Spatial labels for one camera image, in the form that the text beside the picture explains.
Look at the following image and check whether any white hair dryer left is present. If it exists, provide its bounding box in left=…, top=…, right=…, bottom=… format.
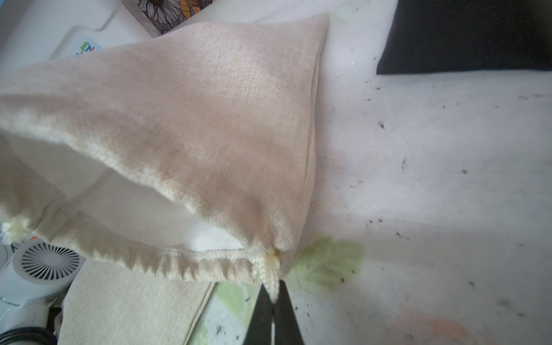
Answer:
left=1, top=237, right=85, bottom=344

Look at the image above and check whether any blue lidded storage box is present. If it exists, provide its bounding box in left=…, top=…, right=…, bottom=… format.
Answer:
left=1, top=1, right=152, bottom=73

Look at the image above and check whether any black hair dryer pouch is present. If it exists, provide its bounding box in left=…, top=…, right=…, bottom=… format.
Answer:
left=377, top=1, right=551, bottom=75

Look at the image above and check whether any beige cloth bag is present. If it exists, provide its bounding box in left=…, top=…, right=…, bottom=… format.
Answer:
left=1, top=13, right=330, bottom=300
left=58, top=260, right=214, bottom=345

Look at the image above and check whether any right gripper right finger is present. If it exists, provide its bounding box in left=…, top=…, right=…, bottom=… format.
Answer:
left=273, top=280, right=304, bottom=345

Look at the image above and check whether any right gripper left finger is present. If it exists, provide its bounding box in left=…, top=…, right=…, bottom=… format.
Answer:
left=243, top=285, right=273, bottom=345

